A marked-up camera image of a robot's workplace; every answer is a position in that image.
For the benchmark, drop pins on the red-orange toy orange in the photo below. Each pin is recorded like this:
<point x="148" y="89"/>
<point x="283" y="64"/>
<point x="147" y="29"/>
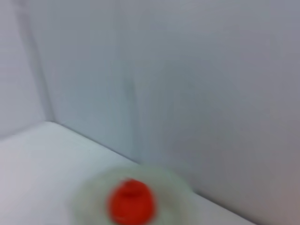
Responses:
<point x="131" y="201"/>

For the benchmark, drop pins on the green glass fruit plate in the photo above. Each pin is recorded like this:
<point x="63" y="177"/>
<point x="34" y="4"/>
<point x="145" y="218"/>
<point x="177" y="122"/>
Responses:
<point x="89" y="197"/>

